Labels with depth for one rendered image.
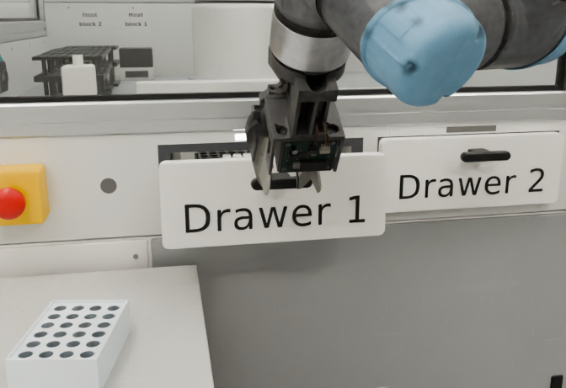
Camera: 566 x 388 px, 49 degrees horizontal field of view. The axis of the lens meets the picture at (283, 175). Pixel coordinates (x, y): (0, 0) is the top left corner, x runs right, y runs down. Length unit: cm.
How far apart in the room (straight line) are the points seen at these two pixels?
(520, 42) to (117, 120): 54
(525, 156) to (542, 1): 52
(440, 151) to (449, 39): 53
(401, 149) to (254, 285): 30
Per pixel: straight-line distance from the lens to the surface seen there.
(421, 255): 100
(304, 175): 73
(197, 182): 77
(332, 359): 103
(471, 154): 93
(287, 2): 53
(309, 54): 54
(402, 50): 42
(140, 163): 88
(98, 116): 87
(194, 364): 66
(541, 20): 53
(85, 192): 89
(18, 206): 83
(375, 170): 81
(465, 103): 96
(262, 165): 69
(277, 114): 61
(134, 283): 85
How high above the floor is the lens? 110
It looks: 14 degrees down
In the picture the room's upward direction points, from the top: straight up
